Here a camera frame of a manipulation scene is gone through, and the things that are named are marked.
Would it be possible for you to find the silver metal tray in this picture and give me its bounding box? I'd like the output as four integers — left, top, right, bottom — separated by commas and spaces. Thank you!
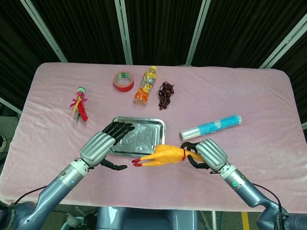
109, 116, 166, 158

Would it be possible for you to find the purple grape bunch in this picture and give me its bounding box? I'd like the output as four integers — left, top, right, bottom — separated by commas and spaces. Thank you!
156, 81, 175, 111

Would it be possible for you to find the yellow rubber chicken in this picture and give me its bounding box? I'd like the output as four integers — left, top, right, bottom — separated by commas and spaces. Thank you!
131, 144, 204, 170

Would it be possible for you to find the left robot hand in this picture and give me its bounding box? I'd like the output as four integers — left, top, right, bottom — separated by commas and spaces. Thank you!
79, 121, 135, 171

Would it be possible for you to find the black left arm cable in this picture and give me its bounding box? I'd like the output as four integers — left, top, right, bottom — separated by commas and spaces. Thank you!
12, 185, 47, 207

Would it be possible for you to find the white partition post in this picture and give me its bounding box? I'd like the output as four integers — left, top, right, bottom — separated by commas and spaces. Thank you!
20, 0, 68, 62
186, 0, 212, 66
0, 96, 23, 115
259, 18, 307, 69
114, 0, 133, 65

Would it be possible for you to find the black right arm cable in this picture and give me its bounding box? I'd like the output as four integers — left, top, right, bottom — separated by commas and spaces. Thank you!
251, 183, 282, 213

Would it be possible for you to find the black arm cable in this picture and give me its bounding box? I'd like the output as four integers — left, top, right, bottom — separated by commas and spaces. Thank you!
12, 185, 47, 207
251, 183, 282, 213

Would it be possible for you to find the pink tablecloth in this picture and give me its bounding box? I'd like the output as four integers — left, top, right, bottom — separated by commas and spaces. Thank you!
0, 62, 307, 214

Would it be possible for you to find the cling film roll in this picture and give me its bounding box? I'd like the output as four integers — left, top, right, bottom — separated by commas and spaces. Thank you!
180, 115, 242, 141

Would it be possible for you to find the red tape roll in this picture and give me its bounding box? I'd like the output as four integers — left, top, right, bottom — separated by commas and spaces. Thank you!
113, 71, 135, 92

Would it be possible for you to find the grey-blue robot torso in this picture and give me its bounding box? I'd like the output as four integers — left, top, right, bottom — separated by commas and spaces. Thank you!
95, 206, 200, 230

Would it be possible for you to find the colourful feather shuttlecock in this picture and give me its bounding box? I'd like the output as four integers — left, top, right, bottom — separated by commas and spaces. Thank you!
70, 87, 89, 123

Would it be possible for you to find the black pleated partition panel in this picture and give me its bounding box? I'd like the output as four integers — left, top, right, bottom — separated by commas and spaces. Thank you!
124, 0, 204, 67
191, 0, 307, 69
0, 0, 60, 108
31, 0, 127, 65

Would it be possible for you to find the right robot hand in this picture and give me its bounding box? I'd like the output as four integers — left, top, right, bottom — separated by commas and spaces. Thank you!
180, 138, 228, 173

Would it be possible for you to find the orange juice bottle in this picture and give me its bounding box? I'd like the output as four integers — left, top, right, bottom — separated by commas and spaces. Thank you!
133, 66, 158, 105

